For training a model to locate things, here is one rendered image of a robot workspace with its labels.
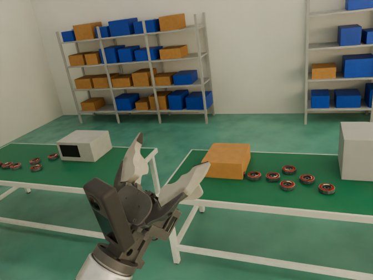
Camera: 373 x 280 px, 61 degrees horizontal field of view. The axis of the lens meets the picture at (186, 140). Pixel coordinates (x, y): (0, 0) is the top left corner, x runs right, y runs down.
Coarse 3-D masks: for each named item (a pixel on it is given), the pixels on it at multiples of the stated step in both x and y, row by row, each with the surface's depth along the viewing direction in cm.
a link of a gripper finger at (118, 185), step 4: (120, 164) 52; (120, 168) 52; (120, 172) 52; (116, 176) 52; (120, 176) 51; (116, 180) 51; (120, 180) 51; (116, 184) 51; (120, 184) 51; (124, 184) 50; (128, 184) 51; (116, 188) 51; (120, 188) 50
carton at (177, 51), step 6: (162, 48) 606; (168, 48) 593; (174, 48) 582; (180, 48) 582; (186, 48) 611; (162, 54) 595; (168, 54) 591; (174, 54) 587; (180, 54) 583; (186, 54) 612
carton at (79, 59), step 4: (84, 52) 690; (88, 52) 679; (68, 56) 668; (72, 56) 665; (76, 56) 662; (80, 56) 658; (84, 56) 664; (72, 60) 669; (76, 60) 666; (80, 60) 662; (84, 60) 664; (72, 64) 673; (76, 64) 670; (80, 64) 666; (84, 64) 664
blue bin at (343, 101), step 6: (336, 90) 548; (342, 90) 544; (348, 90) 540; (354, 90) 536; (336, 96) 519; (342, 96) 516; (348, 96) 513; (354, 96) 510; (360, 96) 507; (336, 102) 523; (342, 102) 520; (348, 102) 517; (354, 102) 514; (360, 102) 511
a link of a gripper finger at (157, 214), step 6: (174, 198) 45; (180, 198) 45; (156, 204) 46; (168, 204) 45; (174, 204) 44; (156, 210) 45; (162, 210) 45; (168, 210) 44; (174, 210) 45; (150, 216) 45; (156, 216) 45; (162, 216) 45; (168, 216) 45; (150, 222) 45
